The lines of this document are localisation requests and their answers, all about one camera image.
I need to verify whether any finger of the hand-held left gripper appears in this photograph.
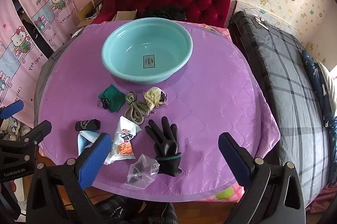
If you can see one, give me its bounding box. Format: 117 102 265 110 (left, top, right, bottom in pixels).
0 100 25 119
0 120 52 164

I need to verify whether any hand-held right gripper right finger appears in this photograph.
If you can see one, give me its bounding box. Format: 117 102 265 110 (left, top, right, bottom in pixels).
218 132 306 224

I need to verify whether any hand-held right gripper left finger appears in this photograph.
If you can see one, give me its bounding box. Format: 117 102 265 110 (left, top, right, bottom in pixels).
26 132 114 224

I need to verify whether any blue face mask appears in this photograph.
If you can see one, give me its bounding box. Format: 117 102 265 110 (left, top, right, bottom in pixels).
77 131 102 157

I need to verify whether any white snack packet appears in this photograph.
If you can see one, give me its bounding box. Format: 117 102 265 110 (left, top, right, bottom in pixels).
104 116 142 165

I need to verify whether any black cloth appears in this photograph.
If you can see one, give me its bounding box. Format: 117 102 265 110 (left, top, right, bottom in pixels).
75 120 101 133

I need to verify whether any clear plastic bag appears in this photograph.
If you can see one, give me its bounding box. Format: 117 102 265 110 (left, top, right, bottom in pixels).
127 154 160 190

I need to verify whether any black elastic cord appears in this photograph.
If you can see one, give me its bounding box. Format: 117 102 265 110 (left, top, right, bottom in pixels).
97 96 112 110

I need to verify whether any olive green rope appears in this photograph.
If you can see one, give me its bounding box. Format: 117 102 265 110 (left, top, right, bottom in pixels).
124 91 154 125

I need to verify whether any green cloth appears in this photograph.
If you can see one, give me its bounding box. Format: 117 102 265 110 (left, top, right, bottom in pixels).
98 84 124 113

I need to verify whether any black glove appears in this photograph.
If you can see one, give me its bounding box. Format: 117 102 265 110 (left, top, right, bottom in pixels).
144 116 183 177

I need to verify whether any cream plastic package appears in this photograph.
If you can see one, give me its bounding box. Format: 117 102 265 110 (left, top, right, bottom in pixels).
142 87 168 110

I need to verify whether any teal plastic basin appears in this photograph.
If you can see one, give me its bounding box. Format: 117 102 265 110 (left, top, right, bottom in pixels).
101 18 193 85

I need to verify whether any yellow tennis ball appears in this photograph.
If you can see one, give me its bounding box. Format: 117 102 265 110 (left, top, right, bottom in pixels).
215 186 234 199

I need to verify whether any purple quilted mat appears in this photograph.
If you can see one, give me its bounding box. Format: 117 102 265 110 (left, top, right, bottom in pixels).
37 20 280 200

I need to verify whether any grey plaid bed sheet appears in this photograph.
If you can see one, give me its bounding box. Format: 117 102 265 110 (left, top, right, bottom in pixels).
229 11 337 214

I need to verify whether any navy star pillow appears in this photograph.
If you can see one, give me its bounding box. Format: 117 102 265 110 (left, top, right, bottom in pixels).
301 50 337 145

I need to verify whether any open cardboard box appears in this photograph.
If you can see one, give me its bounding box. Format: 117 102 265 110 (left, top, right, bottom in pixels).
76 0 106 28

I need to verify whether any white pillow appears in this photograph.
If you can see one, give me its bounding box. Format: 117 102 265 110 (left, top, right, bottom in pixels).
316 59 337 116

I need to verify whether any brown paper bag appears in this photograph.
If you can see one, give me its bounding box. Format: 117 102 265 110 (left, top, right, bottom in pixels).
112 10 137 22

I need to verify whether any black clothing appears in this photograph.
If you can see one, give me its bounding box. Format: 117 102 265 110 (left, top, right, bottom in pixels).
137 6 188 21

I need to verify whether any white cable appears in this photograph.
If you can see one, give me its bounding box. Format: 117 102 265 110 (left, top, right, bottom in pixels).
254 13 271 29

